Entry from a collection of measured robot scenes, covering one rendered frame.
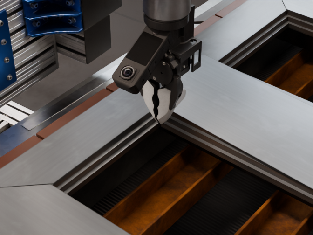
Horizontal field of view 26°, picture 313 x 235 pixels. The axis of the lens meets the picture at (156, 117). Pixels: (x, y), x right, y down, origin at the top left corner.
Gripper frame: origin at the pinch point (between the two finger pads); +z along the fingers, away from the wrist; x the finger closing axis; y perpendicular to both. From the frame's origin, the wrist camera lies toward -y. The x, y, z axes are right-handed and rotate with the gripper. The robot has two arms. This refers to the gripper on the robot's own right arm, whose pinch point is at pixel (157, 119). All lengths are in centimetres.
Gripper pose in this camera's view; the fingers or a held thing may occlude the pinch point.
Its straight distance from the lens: 116.8
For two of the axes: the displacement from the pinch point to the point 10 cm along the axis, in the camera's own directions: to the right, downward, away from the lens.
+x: -7.7, -3.9, 5.0
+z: 0.0, 7.9, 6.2
